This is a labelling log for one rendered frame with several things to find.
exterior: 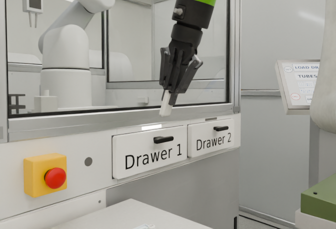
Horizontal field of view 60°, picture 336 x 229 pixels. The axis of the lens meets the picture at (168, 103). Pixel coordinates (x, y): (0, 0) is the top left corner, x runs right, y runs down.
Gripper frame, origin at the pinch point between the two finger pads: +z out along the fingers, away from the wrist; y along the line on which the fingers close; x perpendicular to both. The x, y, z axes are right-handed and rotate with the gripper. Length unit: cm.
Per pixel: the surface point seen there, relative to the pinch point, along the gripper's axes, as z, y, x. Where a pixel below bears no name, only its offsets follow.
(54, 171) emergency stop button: 11.8, 2.5, -30.5
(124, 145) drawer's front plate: 12.5, -3.0, -8.7
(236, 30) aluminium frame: -23, -18, 54
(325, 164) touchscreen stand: 24, 26, 96
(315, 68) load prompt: -17, 5, 97
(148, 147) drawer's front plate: 14.2, -2.4, 0.0
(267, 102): 21, -39, 170
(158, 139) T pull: 10.5, 0.0, 0.3
